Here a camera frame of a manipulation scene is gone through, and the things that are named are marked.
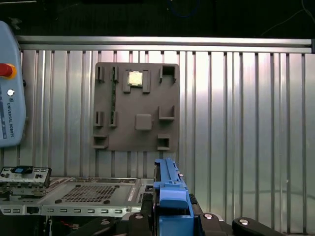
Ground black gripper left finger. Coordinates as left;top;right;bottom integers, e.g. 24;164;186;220
76;193;155;236

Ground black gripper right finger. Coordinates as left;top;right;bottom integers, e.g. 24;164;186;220
189;193;286;236

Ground hard disk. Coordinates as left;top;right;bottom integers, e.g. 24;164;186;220
153;158;196;236

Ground black PC case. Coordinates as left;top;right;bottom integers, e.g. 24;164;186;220
0;166;155;236

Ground grey parts rack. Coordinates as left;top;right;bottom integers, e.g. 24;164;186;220
91;62;180;151

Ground green RAM stick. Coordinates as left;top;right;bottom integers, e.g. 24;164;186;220
112;67;117;123

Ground silver CPU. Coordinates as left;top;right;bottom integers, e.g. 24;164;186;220
127;71;143;87

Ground pale blue teach pendant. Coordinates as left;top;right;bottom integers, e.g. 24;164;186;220
0;20;27;148

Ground red fan wire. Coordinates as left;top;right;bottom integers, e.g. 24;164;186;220
60;220;79;229

